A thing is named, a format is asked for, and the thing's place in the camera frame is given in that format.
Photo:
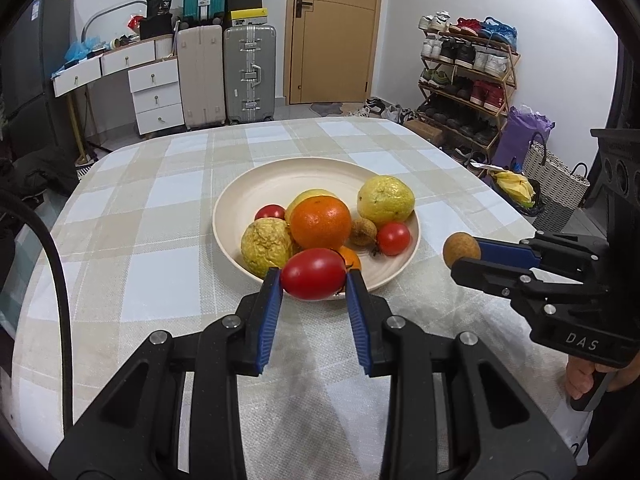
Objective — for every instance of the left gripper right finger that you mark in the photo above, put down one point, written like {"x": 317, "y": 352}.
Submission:
{"x": 455, "y": 411}

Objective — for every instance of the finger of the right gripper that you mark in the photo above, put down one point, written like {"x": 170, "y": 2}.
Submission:
{"x": 493, "y": 279}
{"x": 510, "y": 252}

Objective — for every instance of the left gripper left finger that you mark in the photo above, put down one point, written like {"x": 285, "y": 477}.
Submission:
{"x": 172, "y": 410}

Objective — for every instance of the brown longan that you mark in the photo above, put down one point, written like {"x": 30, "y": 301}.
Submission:
{"x": 460, "y": 245}
{"x": 363, "y": 233}

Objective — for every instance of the red cherry tomato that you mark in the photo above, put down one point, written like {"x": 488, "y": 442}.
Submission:
{"x": 314, "y": 274}
{"x": 270, "y": 211}
{"x": 393, "y": 238}

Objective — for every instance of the yellow guava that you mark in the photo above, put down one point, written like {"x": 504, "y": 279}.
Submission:
{"x": 267, "y": 243}
{"x": 306, "y": 195}
{"x": 385, "y": 199}

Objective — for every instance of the orange tangerine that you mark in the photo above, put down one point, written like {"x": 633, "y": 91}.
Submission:
{"x": 350, "y": 257}
{"x": 321, "y": 222}

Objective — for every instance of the red cherry tomato front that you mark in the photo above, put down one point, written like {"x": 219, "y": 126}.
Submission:
{"x": 314, "y": 274}

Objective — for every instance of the red cherry tomato top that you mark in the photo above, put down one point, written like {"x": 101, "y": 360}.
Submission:
{"x": 270, "y": 211}

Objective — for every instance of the yellow guava front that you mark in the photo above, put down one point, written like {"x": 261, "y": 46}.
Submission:
{"x": 306, "y": 195}

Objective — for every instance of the right hand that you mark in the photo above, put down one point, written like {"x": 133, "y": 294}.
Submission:
{"x": 579, "y": 373}

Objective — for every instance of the woven basket bag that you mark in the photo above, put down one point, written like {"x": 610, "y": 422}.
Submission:
{"x": 561, "y": 189}

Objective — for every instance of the purple bag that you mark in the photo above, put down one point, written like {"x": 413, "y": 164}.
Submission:
{"x": 523, "y": 126}

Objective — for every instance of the cardboard box on floor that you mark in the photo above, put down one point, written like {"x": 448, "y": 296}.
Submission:
{"x": 426, "y": 131}

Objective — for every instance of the wooden shoe rack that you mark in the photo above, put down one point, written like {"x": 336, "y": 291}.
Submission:
{"x": 468, "y": 78}

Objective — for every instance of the cream round plate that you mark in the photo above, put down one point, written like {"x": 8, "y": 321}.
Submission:
{"x": 279, "y": 183}

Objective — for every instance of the black jacket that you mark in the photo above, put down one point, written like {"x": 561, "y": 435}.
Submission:
{"x": 50, "y": 168}

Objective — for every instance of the wooden door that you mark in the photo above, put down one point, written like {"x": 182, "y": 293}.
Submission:
{"x": 329, "y": 50}

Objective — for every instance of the white drawer desk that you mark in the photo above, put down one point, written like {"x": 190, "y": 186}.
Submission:
{"x": 136, "y": 85}

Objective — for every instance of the grey suitcase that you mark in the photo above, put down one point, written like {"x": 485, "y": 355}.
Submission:
{"x": 250, "y": 73}

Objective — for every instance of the beige suitcase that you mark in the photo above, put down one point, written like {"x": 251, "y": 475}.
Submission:
{"x": 201, "y": 73}

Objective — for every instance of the dark grey refrigerator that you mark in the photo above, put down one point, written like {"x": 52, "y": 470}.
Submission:
{"x": 30, "y": 53}

